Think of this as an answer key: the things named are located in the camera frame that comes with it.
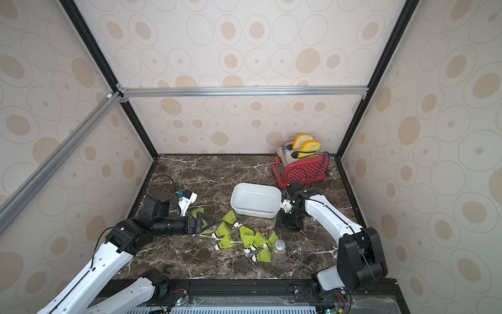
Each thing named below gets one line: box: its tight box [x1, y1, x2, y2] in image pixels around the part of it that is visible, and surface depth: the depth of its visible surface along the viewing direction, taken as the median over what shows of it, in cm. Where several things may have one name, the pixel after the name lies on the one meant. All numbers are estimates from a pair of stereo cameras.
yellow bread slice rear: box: [292, 134, 314, 150], surface depth 99 cm
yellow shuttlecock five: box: [241, 234, 255, 255], surface depth 85 cm
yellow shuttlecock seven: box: [263, 231, 279, 248], surface depth 85 cm
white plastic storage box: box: [230, 183, 283, 220], surface depth 102 cm
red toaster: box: [271, 141, 330, 189], surface depth 98 cm
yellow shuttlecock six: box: [251, 232, 268, 252], surface depth 85 cm
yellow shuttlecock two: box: [222, 209, 240, 228], surface depth 91 cm
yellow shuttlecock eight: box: [251, 247, 272, 263], surface depth 81 cm
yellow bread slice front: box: [297, 140, 321, 159], surface depth 95 cm
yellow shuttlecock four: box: [214, 233, 235, 251], surface depth 85 cm
